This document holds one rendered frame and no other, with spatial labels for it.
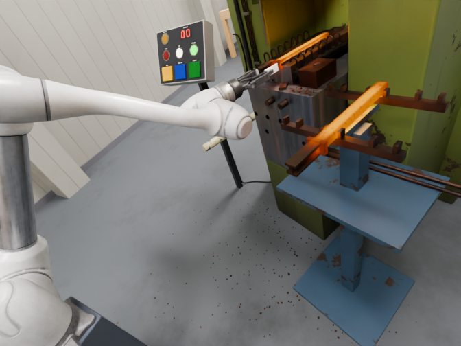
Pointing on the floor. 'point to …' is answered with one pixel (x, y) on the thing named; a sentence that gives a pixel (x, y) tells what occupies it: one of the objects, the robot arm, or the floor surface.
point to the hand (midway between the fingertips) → (267, 69)
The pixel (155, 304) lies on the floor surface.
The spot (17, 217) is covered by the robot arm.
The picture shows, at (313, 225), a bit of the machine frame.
